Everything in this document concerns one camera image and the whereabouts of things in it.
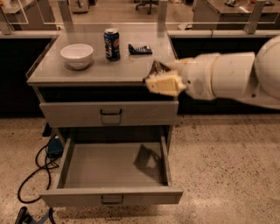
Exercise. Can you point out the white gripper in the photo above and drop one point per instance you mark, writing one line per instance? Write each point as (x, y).
(198, 75)

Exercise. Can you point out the dark chocolate rxbar wrapper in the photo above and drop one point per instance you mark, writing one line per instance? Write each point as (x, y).
(157, 68)

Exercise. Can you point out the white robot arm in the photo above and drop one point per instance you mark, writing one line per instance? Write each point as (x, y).
(247, 77)

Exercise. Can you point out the grey drawer cabinet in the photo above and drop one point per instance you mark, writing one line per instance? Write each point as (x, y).
(104, 80)

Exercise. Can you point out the open grey lower drawer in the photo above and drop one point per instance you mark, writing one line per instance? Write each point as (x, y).
(113, 174)

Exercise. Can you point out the grey upper drawer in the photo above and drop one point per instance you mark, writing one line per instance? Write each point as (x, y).
(109, 113)

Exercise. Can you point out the grey background desk right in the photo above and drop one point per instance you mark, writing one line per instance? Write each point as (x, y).
(216, 15)

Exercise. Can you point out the blue pepsi can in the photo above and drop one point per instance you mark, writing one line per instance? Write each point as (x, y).
(112, 48)

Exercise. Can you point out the white ceramic bowl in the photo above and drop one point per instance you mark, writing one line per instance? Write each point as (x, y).
(77, 56)

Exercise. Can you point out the blue power adapter box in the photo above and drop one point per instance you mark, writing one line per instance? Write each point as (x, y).
(54, 147)

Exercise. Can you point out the black object bottom left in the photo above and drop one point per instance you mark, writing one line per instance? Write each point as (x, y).
(23, 217)

